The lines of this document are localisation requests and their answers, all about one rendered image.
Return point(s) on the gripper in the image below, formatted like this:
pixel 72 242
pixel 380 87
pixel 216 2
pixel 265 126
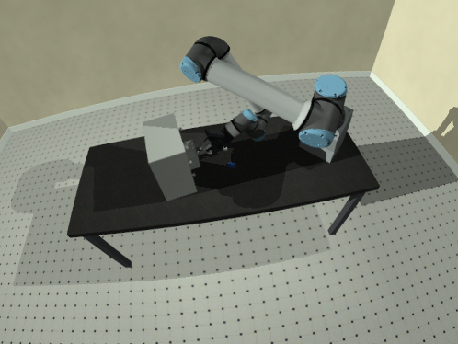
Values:
pixel 217 142

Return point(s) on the grey chest of drawers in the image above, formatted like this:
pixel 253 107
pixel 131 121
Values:
pixel 167 157

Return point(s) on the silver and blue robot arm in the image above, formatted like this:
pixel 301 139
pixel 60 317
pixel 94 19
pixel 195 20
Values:
pixel 316 121

